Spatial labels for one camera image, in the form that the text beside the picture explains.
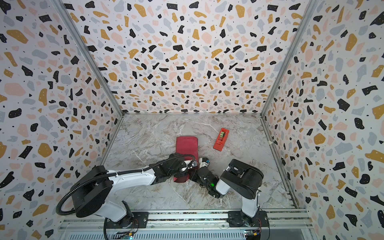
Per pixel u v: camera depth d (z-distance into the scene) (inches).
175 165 26.4
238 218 29.3
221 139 39.4
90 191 17.1
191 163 29.2
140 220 29.0
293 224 29.1
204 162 33.5
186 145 38.1
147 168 22.9
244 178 19.8
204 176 27.6
